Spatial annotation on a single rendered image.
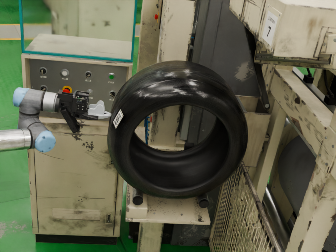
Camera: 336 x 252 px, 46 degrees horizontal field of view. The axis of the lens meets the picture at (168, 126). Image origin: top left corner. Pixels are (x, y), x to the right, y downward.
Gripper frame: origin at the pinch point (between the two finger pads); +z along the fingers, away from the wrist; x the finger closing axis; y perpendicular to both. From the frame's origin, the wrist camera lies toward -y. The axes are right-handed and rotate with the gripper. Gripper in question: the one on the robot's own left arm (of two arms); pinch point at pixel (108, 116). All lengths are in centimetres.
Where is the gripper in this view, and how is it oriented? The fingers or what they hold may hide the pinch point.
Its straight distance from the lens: 155.3
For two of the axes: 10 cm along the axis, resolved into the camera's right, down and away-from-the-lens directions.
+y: 2.2, -8.6, -4.7
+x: -0.7, -4.9, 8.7
